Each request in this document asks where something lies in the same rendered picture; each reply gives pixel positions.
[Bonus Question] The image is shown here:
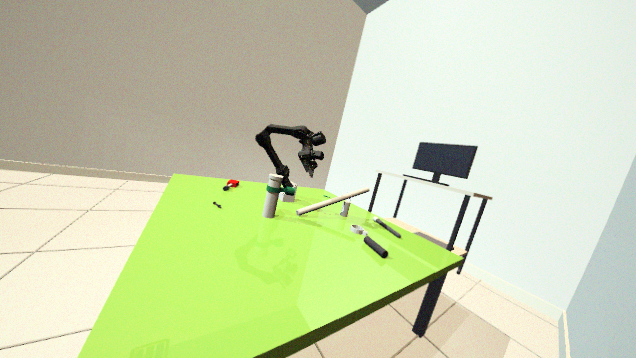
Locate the white cylindrical tube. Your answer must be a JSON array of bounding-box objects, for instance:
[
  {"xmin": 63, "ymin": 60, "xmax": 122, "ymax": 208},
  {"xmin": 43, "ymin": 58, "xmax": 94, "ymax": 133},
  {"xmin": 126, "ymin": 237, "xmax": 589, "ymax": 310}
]
[{"xmin": 296, "ymin": 187, "xmax": 370, "ymax": 216}]

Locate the black cylinder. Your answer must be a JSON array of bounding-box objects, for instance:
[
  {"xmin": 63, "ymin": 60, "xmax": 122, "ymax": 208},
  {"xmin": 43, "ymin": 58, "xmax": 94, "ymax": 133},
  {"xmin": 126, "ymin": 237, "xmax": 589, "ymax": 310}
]
[{"xmin": 364, "ymin": 236, "xmax": 389, "ymax": 258}]

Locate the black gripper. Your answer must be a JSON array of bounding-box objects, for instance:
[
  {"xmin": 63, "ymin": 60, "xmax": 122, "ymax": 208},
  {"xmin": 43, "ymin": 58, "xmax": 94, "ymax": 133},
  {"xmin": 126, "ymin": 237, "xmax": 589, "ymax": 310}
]
[{"xmin": 298, "ymin": 146, "xmax": 318, "ymax": 178}]

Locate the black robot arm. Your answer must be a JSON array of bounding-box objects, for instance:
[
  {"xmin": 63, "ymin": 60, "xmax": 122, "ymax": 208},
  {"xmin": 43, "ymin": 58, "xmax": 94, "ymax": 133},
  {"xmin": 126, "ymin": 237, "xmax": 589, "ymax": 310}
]
[{"xmin": 255, "ymin": 124, "xmax": 326, "ymax": 188}]

